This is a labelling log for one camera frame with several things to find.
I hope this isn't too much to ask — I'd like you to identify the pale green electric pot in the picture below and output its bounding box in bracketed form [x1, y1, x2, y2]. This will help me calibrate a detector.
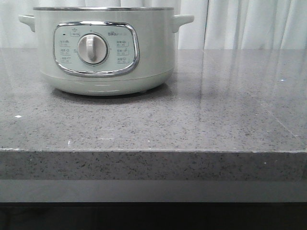
[19, 7, 194, 96]

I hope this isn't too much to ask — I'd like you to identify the white curtain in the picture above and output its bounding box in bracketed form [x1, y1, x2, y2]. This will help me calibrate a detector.
[0, 0, 307, 49]

